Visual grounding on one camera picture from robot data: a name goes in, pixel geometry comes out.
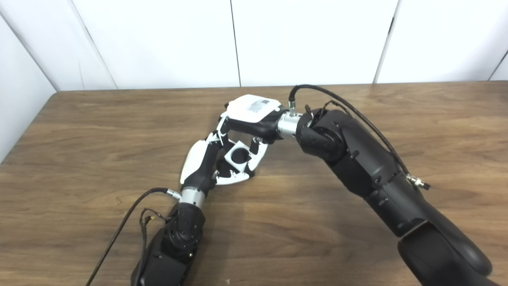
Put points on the white and black right hand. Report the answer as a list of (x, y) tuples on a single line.
[(254, 113)]

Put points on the white and black left hand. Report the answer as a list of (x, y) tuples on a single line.
[(196, 167)]

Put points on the white square piece with hole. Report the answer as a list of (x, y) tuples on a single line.
[(230, 157)]

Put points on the black peg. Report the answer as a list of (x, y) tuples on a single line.
[(239, 155)]

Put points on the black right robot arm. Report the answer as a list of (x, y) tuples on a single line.
[(357, 159)]

